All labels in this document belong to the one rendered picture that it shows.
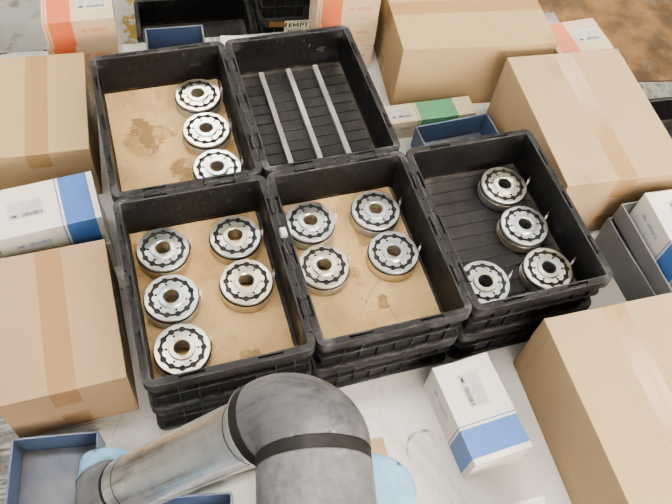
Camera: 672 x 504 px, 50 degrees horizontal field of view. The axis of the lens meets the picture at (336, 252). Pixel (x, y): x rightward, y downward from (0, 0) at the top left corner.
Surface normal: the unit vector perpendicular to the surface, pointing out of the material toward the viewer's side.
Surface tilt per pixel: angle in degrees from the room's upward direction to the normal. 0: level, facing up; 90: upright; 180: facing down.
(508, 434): 0
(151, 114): 0
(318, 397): 27
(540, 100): 0
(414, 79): 90
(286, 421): 32
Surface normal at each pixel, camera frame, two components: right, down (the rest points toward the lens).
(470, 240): 0.09, -0.54
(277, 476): -0.59, -0.41
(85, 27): 0.25, 0.83
